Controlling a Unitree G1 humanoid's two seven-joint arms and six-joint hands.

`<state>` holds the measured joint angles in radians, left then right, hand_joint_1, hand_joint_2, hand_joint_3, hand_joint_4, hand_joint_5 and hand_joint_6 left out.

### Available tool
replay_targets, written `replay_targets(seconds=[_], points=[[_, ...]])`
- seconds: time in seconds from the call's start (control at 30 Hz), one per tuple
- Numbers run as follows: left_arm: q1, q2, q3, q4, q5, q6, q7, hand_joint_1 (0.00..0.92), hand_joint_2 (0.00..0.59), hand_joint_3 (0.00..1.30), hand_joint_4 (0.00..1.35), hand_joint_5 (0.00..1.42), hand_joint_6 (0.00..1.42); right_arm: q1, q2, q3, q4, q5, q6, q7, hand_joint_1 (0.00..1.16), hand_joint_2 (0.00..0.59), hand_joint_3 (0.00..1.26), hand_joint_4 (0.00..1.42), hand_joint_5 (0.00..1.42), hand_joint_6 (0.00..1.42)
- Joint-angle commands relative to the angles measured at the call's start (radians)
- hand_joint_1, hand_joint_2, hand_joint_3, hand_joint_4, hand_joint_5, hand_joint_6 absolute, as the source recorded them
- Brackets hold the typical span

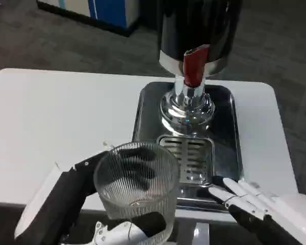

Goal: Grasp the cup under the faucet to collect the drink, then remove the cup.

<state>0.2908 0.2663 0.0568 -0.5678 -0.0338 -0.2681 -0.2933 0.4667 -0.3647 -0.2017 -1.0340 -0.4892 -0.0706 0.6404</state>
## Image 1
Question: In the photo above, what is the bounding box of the blue white cabinet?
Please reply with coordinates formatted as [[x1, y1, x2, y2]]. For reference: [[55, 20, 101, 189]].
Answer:
[[36, 0, 141, 38]]

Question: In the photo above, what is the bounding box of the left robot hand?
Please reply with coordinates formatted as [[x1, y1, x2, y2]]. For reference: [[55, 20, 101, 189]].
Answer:
[[14, 141, 169, 245]]

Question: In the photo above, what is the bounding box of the red tap handle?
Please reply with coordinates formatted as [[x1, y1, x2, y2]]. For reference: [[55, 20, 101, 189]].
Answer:
[[183, 44, 210, 87]]

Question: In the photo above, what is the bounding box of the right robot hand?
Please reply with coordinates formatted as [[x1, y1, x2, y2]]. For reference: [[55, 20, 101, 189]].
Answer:
[[208, 175, 306, 245]]

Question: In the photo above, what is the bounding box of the steel drip grate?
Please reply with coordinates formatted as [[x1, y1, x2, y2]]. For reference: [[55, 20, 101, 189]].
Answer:
[[156, 135, 216, 186]]

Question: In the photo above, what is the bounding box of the black chrome drink dispenser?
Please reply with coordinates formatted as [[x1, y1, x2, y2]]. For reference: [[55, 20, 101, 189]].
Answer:
[[157, 0, 243, 135]]

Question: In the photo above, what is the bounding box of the clear ribbed glass cup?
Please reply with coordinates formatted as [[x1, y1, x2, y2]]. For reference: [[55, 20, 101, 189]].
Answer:
[[93, 142, 181, 243]]

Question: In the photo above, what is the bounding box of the steel tray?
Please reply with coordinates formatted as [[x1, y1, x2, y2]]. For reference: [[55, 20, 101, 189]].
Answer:
[[131, 81, 244, 212]]

